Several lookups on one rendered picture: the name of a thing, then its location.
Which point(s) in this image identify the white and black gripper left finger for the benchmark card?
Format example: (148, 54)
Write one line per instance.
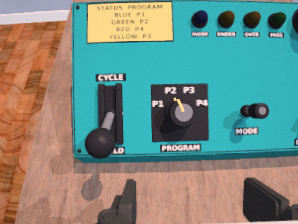
(126, 205)

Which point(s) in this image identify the teal console housing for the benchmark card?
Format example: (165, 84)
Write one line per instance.
(164, 55)

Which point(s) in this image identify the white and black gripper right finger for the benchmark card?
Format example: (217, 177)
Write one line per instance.
(263, 204)

